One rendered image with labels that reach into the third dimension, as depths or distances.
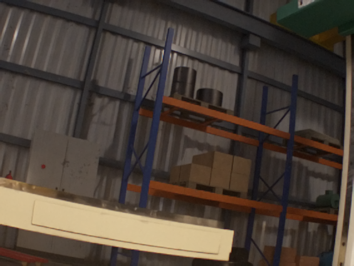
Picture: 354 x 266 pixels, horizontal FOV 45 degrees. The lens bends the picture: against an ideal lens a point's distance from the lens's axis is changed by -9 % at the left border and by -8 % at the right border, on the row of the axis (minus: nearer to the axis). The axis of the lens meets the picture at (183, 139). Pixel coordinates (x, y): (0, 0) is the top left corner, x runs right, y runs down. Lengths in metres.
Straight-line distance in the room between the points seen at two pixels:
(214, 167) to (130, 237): 6.64
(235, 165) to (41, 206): 7.04
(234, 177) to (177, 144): 1.56
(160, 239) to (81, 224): 0.25
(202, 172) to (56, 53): 3.52
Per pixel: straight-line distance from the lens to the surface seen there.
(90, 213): 1.35
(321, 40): 11.34
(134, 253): 7.18
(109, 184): 8.55
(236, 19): 10.13
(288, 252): 9.14
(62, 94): 8.55
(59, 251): 7.70
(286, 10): 1.58
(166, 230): 1.43
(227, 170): 8.13
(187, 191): 7.54
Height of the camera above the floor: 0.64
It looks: 13 degrees up
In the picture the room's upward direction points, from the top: 8 degrees clockwise
